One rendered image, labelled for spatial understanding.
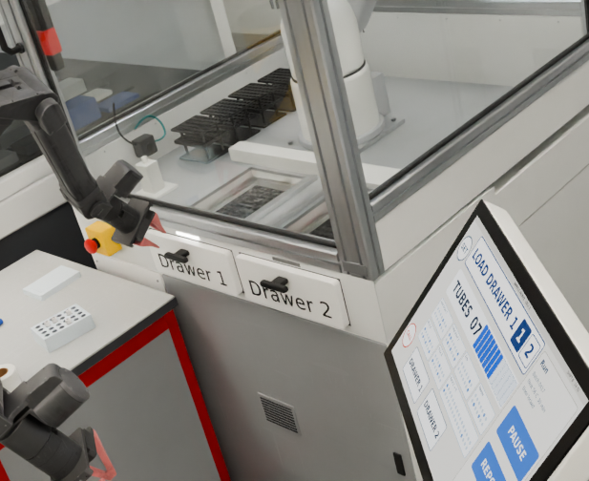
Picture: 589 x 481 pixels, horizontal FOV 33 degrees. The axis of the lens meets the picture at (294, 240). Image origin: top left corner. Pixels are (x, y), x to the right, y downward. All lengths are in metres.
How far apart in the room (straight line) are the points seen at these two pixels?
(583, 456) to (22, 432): 0.71
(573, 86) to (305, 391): 0.94
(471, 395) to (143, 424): 1.26
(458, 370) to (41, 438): 0.58
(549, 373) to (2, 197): 1.99
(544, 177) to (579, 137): 0.17
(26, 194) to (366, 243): 1.36
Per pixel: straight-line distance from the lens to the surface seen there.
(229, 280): 2.18
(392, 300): 1.93
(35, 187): 2.95
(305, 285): 1.99
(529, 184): 2.28
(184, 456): 2.59
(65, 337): 2.36
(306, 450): 2.41
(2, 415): 1.35
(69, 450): 1.41
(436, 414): 1.42
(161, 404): 2.48
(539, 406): 1.21
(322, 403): 2.23
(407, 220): 1.93
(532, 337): 1.27
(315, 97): 1.74
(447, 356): 1.44
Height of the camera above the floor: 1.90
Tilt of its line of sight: 27 degrees down
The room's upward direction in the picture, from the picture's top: 15 degrees counter-clockwise
